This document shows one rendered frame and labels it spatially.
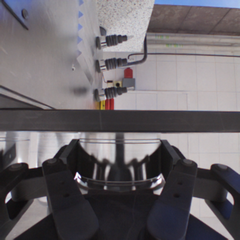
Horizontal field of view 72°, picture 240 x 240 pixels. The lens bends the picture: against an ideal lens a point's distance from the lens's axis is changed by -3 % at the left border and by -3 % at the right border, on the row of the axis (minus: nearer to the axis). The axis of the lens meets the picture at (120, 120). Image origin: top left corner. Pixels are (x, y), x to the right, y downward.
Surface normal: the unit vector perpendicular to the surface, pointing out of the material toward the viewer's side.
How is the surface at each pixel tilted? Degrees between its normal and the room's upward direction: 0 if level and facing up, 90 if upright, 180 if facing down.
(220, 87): 90
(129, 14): 0
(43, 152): 90
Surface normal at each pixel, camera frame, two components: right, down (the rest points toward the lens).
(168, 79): 0.01, -0.08
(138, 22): 0.00, 1.00
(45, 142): -0.23, -0.08
